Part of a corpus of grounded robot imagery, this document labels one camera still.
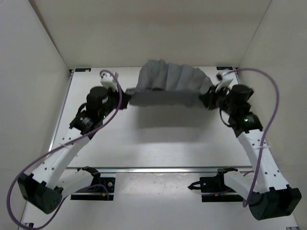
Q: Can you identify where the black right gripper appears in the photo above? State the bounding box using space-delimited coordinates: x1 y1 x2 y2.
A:
200 84 235 115

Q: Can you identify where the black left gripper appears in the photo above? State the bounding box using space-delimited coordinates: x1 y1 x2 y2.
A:
102 81 132 114

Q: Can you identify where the grey pleated skirt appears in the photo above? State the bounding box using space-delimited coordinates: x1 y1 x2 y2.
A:
125 59 213 107

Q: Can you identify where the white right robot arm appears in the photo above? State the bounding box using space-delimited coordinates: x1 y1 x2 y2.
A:
200 68 302 220

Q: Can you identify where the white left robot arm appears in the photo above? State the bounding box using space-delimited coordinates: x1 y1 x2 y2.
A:
17 70 130 214

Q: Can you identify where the right blue corner label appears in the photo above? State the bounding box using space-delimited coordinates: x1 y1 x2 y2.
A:
216 66 233 71

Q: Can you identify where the blue corner label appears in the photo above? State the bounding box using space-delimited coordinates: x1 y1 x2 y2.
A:
75 68 91 72
216 66 233 71

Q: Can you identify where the left blue corner label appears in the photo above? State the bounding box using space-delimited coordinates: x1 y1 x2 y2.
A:
75 68 91 72

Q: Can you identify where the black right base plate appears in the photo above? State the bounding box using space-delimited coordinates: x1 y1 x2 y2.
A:
188 175 243 203

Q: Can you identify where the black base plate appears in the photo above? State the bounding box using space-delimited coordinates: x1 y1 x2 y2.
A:
188 175 243 203
70 177 116 201

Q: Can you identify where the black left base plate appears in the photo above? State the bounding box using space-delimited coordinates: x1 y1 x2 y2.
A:
70 177 116 201

